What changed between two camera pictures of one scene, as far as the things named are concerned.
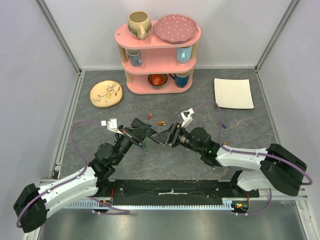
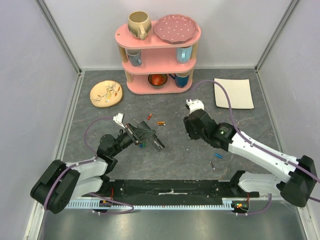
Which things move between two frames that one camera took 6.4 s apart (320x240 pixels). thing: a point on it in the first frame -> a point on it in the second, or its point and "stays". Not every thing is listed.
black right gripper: (173, 134) -> (189, 127)
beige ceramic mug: (139, 24) stays
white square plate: (235, 93) stays
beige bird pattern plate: (105, 93) stays
